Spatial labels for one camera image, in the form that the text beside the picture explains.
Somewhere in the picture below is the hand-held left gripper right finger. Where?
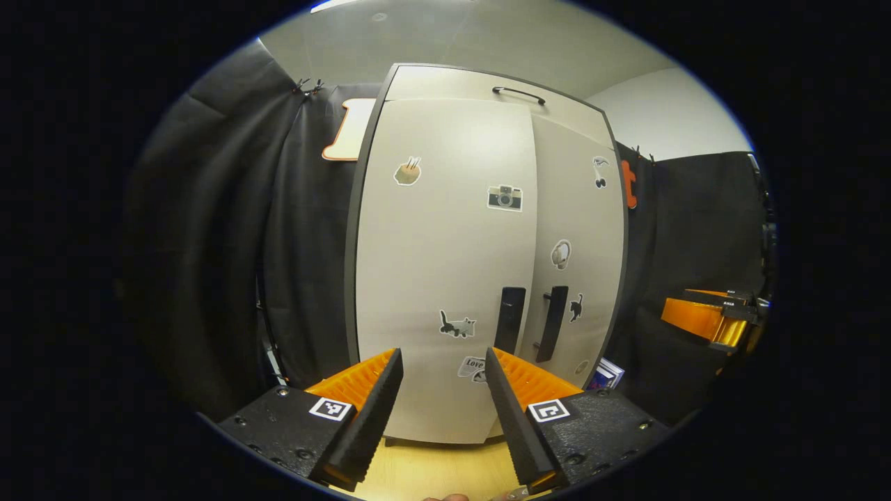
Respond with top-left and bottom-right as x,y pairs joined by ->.
484,347 -> 672,495

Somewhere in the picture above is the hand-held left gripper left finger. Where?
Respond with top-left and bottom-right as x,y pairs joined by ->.
216,347 -> 405,492

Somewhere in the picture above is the white cabinet door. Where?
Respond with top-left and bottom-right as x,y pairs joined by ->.
355,97 -> 539,445
531,115 -> 626,390

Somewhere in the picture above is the white and grey cabinet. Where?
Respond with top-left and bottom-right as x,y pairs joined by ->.
344,63 -> 631,447

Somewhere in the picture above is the white cabinet drawer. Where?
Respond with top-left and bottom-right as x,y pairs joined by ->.
384,65 -> 614,151

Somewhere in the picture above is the black door handle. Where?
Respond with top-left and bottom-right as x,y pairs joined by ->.
494,286 -> 528,356
534,285 -> 570,364

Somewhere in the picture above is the black drawer handle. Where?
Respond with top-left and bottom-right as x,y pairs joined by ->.
491,86 -> 548,107

